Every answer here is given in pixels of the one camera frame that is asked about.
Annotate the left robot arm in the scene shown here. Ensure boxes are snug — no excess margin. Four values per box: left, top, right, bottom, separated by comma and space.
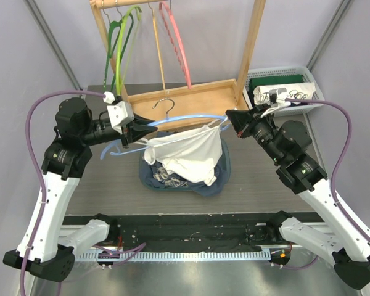
3, 97, 157, 282

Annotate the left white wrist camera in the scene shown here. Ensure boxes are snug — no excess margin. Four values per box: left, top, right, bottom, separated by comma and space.
103, 91, 134, 134

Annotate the white plastic basket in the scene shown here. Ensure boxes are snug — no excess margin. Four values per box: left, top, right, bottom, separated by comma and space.
245, 66, 324, 106

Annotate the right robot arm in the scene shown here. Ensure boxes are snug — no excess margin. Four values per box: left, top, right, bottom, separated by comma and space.
226, 105, 370, 290

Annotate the white slotted cable duct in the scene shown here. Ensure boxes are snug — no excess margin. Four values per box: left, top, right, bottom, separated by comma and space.
76, 249, 271, 262

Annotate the grey plastic basin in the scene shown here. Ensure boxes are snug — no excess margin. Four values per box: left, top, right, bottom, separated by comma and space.
138, 133, 232, 194

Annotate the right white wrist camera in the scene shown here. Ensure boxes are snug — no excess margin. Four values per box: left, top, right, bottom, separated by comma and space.
261, 88, 291, 118

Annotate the yellow wooden hanger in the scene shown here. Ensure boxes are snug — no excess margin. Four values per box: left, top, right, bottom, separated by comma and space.
147, 1, 169, 94

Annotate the wooden clothes rack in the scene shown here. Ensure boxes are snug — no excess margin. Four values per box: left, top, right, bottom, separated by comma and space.
90, 1, 266, 131

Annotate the green folded cloth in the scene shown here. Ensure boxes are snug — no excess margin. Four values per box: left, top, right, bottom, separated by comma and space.
249, 75, 303, 92

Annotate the dark green hanger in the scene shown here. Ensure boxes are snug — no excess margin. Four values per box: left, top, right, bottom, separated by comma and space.
103, 12, 124, 93

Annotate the white tank top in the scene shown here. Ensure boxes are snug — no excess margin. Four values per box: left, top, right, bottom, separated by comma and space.
138, 125, 223, 186

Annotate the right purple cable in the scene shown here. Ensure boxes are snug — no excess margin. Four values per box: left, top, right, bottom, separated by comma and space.
280, 99, 370, 284

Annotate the light blue hanger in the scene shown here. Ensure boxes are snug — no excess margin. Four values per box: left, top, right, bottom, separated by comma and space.
99, 97, 228, 160

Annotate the pink hanger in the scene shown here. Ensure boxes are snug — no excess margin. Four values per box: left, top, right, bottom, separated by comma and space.
158, 1, 192, 89

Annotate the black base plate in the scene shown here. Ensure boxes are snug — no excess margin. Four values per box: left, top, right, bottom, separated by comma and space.
63, 212, 324, 252

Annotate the lime green hanger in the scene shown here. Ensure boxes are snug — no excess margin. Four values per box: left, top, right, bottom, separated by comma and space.
115, 6, 142, 96

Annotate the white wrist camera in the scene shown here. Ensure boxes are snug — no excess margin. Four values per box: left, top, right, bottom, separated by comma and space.
261, 88, 291, 118
103, 91, 134, 134

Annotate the purple cable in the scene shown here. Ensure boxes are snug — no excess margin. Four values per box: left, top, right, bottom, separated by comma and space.
280, 99, 370, 284
18, 90, 147, 296

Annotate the white printed folded cloth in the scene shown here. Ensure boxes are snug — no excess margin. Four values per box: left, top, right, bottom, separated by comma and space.
253, 83, 316, 105

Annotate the navy tank top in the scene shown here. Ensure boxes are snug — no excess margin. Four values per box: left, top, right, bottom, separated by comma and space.
140, 131, 231, 198

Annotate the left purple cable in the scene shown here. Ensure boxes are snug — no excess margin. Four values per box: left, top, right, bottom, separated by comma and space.
18, 90, 147, 296

